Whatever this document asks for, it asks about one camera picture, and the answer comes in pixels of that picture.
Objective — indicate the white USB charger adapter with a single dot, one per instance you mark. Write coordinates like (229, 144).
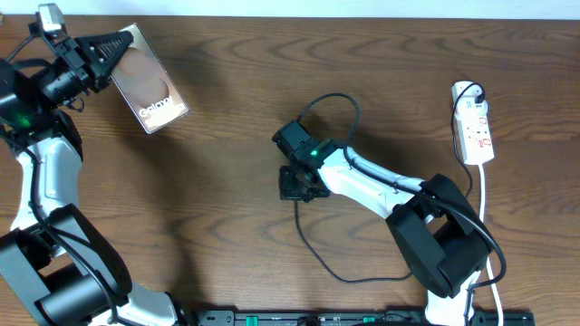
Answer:
(467, 108)

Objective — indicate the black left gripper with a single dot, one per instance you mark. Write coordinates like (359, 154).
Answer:
(71, 52)

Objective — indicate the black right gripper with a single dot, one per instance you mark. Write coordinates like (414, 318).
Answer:
(287, 191)

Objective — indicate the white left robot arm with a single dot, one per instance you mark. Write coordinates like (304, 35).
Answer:
(58, 264)

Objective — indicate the Galaxy S25 Ultra smartphone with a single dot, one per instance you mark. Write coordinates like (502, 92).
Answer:
(146, 86)

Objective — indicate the white power strip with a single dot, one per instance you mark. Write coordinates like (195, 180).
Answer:
(474, 135)

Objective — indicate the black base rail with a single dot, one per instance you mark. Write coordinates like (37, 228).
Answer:
(229, 318)

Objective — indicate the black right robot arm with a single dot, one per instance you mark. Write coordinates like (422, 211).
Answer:
(441, 239)

